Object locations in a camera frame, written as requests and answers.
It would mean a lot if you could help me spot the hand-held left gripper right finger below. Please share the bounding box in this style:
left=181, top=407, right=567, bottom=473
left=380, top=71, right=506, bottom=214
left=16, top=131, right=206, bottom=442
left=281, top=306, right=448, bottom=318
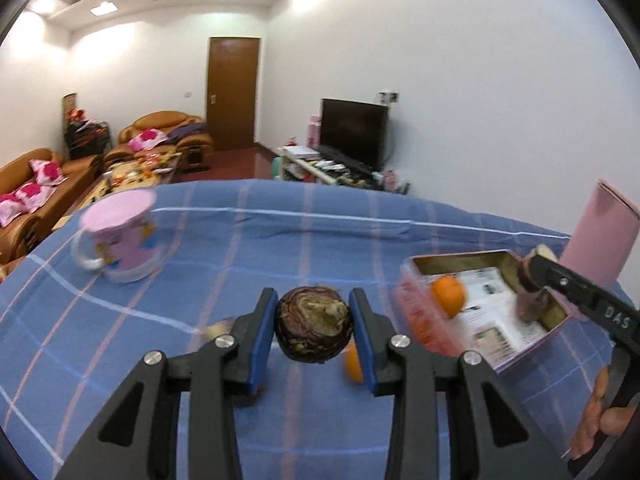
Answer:
left=348, top=287, right=576, bottom=480

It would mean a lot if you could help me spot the cluttered coffee table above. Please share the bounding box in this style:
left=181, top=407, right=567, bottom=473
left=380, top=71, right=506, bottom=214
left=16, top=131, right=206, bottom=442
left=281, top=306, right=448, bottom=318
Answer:
left=65, top=150, right=183, bottom=221

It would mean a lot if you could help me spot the brown leather armchair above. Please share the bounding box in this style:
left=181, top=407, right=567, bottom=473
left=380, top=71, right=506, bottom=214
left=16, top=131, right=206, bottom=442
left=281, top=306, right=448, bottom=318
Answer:
left=103, top=111, right=216, bottom=173

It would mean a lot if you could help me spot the black television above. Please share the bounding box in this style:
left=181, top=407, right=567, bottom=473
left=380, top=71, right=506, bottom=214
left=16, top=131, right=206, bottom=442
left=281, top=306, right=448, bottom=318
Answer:
left=319, top=98, right=391, bottom=172

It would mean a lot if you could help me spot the printed paper sheet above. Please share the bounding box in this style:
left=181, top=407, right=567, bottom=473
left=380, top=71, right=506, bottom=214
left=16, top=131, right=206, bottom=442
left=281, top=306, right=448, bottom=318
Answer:
left=425, top=266, right=548, bottom=366

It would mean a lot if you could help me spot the cluttered black rack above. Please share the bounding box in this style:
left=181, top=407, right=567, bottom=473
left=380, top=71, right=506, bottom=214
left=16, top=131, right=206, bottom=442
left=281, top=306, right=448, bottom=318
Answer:
left=62, top=107, right=112, bottom=161

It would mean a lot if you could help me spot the brown leather sofa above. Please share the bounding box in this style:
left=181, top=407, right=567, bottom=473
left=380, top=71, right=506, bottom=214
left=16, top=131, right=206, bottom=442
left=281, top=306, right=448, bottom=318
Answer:
left=0, top=147, right=103, bottom=266

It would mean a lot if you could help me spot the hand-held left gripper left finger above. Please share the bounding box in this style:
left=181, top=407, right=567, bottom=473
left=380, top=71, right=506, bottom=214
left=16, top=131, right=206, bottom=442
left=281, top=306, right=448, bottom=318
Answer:
left=50, top=287, right=279, bottom=480

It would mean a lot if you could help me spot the white television stand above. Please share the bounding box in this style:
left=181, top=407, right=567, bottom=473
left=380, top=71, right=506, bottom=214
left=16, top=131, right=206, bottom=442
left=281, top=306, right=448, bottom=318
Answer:
left=272, top=146, right=411, bottom=196

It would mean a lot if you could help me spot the pink cylindrical container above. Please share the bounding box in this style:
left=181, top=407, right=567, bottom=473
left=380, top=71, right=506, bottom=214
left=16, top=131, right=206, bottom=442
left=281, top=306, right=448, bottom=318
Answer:
left=559, top=178, right=640, bottom=286

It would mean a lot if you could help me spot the pink floral pillow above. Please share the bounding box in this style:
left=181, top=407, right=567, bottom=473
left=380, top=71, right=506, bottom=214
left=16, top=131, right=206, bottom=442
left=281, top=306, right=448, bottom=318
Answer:
left=0, top=192, right=23, bottom=228
left=14, top=182, right=56, bottom=213
left=31, top=159, right=65, bottom=186
left=127, top=128, right=168, bottom=152

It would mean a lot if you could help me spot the brown kiwi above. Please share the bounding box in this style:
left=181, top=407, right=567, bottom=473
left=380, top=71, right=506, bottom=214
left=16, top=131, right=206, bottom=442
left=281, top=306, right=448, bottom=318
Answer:
left=204, top=317, right=236, bottom=341

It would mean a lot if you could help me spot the pink cartoon mug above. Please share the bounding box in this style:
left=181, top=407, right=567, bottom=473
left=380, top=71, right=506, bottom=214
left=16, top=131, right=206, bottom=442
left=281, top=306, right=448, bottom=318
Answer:
left=70, top=189, right=168, bottom=285

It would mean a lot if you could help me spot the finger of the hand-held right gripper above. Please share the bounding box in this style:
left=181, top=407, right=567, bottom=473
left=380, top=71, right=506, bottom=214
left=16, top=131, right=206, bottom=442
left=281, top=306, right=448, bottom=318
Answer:
left=525, top=252, right=640, bottom=351

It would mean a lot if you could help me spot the blue plaid cloth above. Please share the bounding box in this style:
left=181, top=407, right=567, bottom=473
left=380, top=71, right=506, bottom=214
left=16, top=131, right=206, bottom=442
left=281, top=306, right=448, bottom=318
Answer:
left=0, top=178, right=640, bottom=480

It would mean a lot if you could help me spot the pink tin box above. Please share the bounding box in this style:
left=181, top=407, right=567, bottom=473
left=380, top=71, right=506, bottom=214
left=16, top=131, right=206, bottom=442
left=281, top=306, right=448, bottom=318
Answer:
left=395, top=249, right=571, bottom=373

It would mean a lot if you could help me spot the orange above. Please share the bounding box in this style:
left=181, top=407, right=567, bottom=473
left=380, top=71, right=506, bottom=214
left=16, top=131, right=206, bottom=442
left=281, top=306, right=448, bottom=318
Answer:
left=342, top=342, right=365, bottom=383
left=431, top=275, right=468, bottom=320

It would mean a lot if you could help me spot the brown wooden door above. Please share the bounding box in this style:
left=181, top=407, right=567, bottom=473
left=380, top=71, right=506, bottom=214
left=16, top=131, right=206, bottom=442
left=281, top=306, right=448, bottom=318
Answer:
left=206, top=36, right=263, bottom=152

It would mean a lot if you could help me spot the person's right hand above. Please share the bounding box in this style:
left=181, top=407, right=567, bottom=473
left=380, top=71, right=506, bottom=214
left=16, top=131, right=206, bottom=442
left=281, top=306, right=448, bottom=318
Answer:
left=570, top=365, right=635, bottom=461

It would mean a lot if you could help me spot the purple cloth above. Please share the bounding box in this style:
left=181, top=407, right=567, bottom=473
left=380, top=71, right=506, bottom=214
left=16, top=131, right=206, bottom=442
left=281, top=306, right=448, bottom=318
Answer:
left=165, top=121, right=208, bottom=146

